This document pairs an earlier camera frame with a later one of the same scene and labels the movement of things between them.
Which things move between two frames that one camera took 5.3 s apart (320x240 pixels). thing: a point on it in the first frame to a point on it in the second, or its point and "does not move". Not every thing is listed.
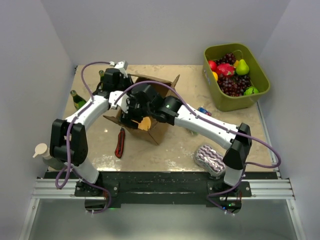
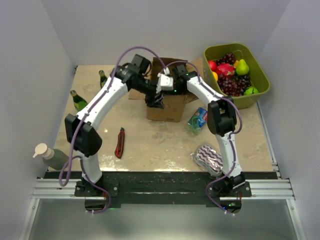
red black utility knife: x=119 y=148 does not move
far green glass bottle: x=102 y=77 does not move
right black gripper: x=126 y=118 to x=168 y=92
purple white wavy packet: x=210 y=160 does not move
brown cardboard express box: x=159 y=131 to x=166 y=94
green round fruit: x=251 y=90 does not move
